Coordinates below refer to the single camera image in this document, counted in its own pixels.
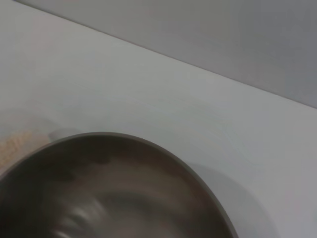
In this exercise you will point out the stainless steel mixing bowl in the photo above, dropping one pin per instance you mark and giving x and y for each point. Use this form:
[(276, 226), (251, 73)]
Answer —
[(111, 188)]

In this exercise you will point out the clear plastic measuring cup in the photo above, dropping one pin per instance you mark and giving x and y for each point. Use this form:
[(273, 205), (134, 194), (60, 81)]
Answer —
[(62, 132)]

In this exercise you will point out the pile of beige rice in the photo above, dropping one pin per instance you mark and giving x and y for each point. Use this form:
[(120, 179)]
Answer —
[(19, 146)]

